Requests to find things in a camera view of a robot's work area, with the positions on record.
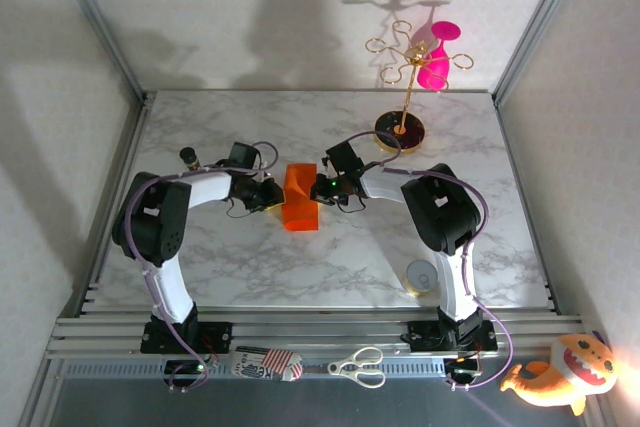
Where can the orange paper sheet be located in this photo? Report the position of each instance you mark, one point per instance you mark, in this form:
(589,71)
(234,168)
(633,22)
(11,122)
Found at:
(300,212)

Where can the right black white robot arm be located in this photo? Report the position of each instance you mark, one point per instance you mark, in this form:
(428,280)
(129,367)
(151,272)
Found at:
(440,212)

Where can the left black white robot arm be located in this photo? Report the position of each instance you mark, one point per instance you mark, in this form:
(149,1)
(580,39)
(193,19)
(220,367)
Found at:
(160,217)

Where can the small dark bottle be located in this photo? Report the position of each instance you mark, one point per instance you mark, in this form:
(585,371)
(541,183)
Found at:
(189,156)

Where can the gold wine glass rack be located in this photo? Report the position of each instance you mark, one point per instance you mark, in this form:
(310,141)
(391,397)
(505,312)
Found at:
(400,131)

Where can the silver tin can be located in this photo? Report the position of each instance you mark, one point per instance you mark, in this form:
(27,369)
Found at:
(419,274)

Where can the printed striped pouch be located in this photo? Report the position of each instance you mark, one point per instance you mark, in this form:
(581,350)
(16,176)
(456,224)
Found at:
(265,364)

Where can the pink wine glass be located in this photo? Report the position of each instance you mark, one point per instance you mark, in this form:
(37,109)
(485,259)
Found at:
(432,67)

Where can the small circuit board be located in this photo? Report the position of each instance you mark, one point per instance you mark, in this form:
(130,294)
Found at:
(187,372)
(465,369)

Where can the orange fish plush toy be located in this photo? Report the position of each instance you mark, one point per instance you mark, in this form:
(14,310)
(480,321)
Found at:
(565,372)

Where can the aluminium cross rail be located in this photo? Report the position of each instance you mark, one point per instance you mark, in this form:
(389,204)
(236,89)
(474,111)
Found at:
(320,332)

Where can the aluminium side rail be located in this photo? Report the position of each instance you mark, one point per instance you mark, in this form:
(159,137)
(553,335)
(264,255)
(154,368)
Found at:
(131,147)
(520,172)

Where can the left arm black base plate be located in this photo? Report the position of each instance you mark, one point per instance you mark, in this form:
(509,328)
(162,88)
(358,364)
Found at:
(220,334)

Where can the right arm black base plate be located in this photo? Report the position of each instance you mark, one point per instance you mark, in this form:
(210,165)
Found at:
(420,334)

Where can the aluminium frame post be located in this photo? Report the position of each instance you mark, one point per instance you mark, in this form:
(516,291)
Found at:
(533,27)
(101,27)

